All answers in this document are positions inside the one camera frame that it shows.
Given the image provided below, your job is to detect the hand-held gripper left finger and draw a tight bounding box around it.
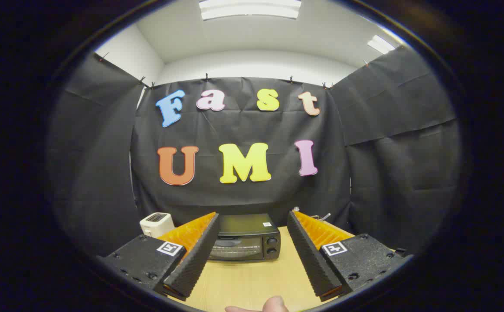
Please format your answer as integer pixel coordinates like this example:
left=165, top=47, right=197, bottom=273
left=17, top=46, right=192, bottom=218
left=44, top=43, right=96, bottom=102
left=97, top=211, right=220, bottom=302

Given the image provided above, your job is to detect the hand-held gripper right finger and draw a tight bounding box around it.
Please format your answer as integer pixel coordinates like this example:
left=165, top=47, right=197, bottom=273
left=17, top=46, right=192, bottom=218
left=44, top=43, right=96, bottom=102
left=287, top=210, right=414, bottom=302

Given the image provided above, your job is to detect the black toaster oven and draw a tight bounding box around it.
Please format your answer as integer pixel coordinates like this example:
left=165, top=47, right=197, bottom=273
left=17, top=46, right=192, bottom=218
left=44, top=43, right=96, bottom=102
left=208, top=213, right=281, bottom=262

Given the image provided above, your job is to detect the white pop-up toaster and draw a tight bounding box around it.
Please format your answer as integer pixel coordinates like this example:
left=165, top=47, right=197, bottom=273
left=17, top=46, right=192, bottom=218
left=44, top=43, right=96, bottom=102
left=139, top=212, right=175, bottom=238

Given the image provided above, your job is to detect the small ceiling light panel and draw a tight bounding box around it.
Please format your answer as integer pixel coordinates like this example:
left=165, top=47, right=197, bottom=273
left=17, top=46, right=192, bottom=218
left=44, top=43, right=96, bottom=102
left=367, top=35, right=396, bottom=55

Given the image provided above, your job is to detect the large ceiling light panel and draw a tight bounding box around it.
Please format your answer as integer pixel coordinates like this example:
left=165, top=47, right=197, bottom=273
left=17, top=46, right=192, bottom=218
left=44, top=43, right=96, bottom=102
left=199, top=0, right=302, bottom=21

